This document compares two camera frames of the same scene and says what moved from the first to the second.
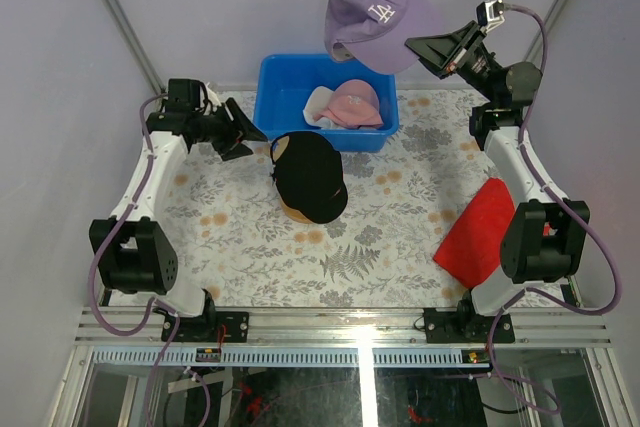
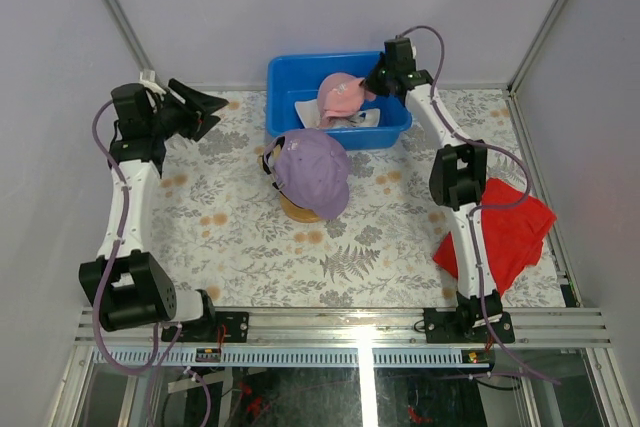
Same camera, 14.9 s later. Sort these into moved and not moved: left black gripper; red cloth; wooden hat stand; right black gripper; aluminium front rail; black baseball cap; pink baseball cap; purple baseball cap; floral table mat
Moved: black baseball cap; pink baseball cap; purple baseball cap; right black gripper; left black gripper
Not moved: red cloth; floral table mat; aluminium front rail; wooden hat stand
